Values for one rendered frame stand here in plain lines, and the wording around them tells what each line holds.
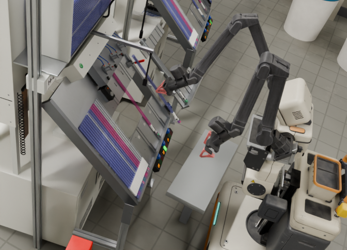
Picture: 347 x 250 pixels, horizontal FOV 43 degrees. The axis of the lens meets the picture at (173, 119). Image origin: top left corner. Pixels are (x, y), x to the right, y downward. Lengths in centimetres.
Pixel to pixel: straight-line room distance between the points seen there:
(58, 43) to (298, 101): 110
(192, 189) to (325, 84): 269
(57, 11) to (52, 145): 102
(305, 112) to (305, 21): 325
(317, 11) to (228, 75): 137
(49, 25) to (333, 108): 334
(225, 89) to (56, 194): 230
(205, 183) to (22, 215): 109
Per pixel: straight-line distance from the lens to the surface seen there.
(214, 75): 438
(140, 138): 243
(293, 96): 213
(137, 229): 306
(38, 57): 180
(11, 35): 186
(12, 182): 255
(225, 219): 291
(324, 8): 526
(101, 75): 221
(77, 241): 208
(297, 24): 537
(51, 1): 181
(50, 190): 246
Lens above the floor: 260
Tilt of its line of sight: 43 degrees down
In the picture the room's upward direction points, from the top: 16 degrees clockwise
